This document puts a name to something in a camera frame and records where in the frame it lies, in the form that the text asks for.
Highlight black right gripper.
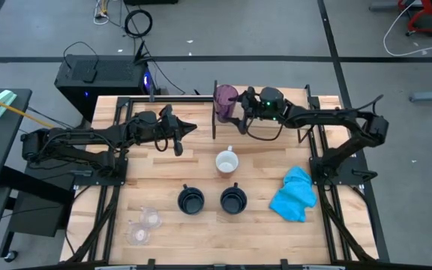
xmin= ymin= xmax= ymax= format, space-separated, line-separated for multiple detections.
xmin=223 ymin=86 xmax=287 ymax=135

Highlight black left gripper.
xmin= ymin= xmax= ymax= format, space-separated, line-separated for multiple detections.
xmin=125 ymin=103 xmax=198 ymax=158

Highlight purple faceted plastic tumbler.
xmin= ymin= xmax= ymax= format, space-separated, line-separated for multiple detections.
xmin=214 ymin=84 xmax=239 ymax=124

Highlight red mug white inside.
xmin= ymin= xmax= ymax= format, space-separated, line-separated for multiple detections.
xmin=214 ymin=145 xmax=240 ymax=179

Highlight dark blue speckled enamel mug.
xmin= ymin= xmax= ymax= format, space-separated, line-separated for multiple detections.
xmin=220 ymin=182 xmax=248 ymax=215
xmin=177 ymin=183 xmax=206 ymax=216

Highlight clear plastic cup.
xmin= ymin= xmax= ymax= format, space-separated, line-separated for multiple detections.
xmin=139 ymin=205 xmax=163 ymax=230
xmin=125 ymin=221 xmax=152 ymax=247

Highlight wooden shelf black legs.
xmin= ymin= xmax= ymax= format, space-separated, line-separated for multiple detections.
xmin=211 ymin=79 xmax=315 ymax=146

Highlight black wifi antenna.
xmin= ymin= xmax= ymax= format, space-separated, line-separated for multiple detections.
xmin=132 ymin=40 xmax=152 ymax=65

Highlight black computer tower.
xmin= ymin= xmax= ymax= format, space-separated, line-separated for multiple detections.
xmin=53 ymin=54 xmax=153 ymax=123

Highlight blue cloth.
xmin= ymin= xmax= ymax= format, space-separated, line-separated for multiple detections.
xmin=268 ymin=166 xmax=318 ymax=223

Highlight small black box device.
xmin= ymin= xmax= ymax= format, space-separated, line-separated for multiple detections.
xmin=82 ymin=68 xmax=99 ymax=84

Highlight black desk base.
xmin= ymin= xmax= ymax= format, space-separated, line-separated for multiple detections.
xmin=0 ymin=164 xmax=77 ymax=263

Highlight black side desk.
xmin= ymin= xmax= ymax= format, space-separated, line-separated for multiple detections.
xmin=0 ymin=88 xmax=33 ymax=192

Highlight mint green stapler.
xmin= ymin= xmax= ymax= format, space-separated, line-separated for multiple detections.
xmin=0 ymin=89 xmax=17 ymax=119

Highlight red black wheeled cart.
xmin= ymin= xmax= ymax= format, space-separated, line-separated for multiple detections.
xmin=397 ymin=0 xmax=432 ymax=38

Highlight black aluminium table frame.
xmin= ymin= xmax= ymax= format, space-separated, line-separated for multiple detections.
xmin=65 ymin=84 xmax=380 ymax=270

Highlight coiled black cable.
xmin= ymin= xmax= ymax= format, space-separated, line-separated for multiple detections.
xmin=124 ymin=9 xmax=154 ymax=38

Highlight white floor cable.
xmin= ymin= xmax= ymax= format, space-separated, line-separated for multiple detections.
xmin=382 ymin=0 xmax=432 ymax=57

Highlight yellow cable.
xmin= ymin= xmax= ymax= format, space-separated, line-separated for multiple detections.
xmin=0 ymin=89 xmax=54 ymax=129

